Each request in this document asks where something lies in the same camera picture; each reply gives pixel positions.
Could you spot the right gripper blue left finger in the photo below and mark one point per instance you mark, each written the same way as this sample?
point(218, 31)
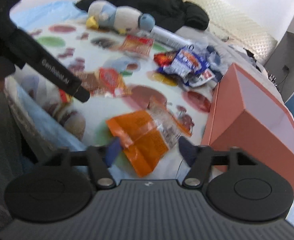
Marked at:
point(99, 159)

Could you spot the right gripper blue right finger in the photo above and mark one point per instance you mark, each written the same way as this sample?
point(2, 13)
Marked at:
point(199, 159)

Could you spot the orange snack bag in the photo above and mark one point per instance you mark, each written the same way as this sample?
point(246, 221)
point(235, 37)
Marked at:
point(146, 135)

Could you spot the green snack packet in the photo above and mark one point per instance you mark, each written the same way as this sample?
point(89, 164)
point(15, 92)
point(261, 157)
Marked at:
point(104, 82)

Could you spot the blue spicy cabbage packet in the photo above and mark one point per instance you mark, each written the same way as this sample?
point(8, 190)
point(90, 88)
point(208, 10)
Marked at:
point(191, 65)

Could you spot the shiny red foil packet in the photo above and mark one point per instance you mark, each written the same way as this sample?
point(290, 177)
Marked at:
point(164, 59)

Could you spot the red transparent snack packet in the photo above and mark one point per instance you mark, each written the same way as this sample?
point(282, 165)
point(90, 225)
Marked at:
point(140, 46)

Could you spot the red square snack packet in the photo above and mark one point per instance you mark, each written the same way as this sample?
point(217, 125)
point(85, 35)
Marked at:
point(64, 97)

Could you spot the food print blanket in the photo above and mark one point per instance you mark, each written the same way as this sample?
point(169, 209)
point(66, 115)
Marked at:
point(135, 110)

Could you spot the orange cardboard box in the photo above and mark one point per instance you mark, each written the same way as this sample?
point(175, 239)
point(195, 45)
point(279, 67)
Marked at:
point(246, 115)

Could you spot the blue white penguin plush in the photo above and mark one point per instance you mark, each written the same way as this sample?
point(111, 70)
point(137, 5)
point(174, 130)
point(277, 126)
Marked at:
point(124, 20)

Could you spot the clear blue plastic bag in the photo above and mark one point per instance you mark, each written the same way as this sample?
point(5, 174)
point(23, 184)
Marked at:
point(216, 59)

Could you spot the grey duvet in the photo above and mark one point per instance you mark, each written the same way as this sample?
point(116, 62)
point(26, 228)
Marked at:
point(231, 51)

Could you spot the white cylindrical bottle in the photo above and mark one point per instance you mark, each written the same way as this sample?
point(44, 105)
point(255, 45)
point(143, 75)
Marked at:
point(168, 38)

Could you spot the cream quilted headboard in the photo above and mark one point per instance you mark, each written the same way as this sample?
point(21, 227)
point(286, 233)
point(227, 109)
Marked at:
point(227, 21)

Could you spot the black jacket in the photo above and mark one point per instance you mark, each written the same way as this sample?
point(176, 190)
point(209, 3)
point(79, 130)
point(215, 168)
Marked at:
point(168, 14)

